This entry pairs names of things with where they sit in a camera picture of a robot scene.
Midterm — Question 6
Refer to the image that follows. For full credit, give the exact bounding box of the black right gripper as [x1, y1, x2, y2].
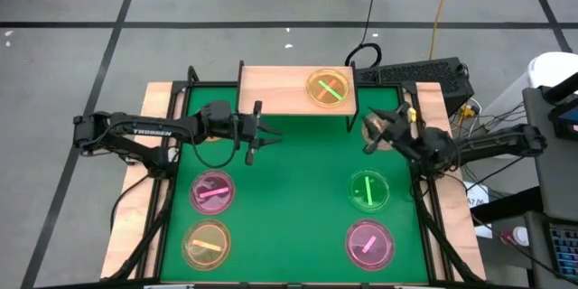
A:
[362, 102, 424, 154]

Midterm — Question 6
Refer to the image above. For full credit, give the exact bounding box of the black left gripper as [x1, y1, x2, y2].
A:
[233, 100, 283, 166]

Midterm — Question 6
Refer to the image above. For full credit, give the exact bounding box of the translucent green plastic plate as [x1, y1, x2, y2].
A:
[305, 68, 351, 108]
[347, 168, 392, 213]

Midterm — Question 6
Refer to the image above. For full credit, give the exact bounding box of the translucent pink plastic plate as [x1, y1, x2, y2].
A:
[344, 219, 396, 272]
[189, 169, 237, 216]

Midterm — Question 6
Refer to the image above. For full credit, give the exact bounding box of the black computer case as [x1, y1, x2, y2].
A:
[354, 56, 475, 117]

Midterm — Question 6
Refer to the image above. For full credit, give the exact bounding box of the green table mat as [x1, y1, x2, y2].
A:
[160, 85, 430, 284]

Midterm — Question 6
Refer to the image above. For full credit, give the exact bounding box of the white paper sheet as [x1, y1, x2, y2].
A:
[462, 181, 491, 211]

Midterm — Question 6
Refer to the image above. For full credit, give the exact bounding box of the white cup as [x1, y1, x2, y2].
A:
[512, 226, 530, 247]

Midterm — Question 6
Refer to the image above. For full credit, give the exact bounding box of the grey equipment cart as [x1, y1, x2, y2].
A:
[522, 85, 578, 222]

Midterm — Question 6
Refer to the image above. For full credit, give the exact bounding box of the white bin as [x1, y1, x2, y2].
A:
[478, 51, 578, 121]

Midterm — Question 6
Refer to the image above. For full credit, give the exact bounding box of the black monitor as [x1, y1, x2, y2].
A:
[548, 101, 578, 142]

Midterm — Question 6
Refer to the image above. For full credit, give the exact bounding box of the black control panel with keys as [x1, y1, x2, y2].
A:
[545, 223, 578, 281]

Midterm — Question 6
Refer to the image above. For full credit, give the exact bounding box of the wooden shelf with black frame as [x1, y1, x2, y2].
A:
[236, 60, 360, 134]

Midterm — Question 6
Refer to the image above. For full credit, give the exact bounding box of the black aluminium table frame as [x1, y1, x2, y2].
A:
[101, 65, 487, 289]

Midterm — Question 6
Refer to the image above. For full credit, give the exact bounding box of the black floor cable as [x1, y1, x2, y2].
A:
[343, 0, 384, 68]

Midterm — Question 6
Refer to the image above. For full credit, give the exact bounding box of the yellow cable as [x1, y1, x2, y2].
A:
[427, 0, 458, 61]

